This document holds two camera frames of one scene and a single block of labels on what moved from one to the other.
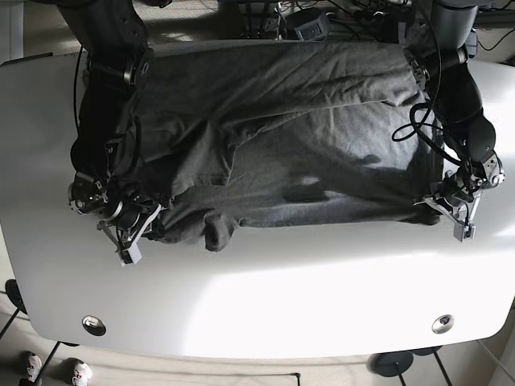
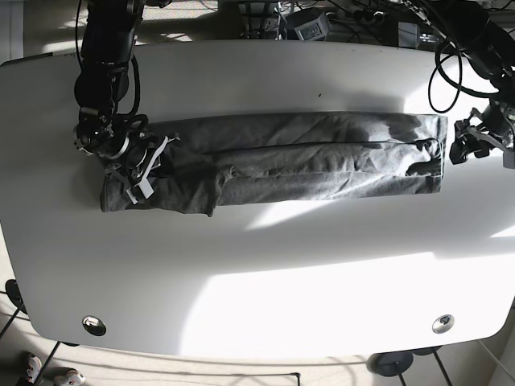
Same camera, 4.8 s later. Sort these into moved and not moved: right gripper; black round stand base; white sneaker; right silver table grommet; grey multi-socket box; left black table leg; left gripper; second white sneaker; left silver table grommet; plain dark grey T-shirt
Moved: white sneaker; plain dark grey T-shirt; right gripper; left gripper
Not moved: left black table leg; right silver table grommet; grey multi-socket box; second white sneaker; black round stand base; left silver table grommet
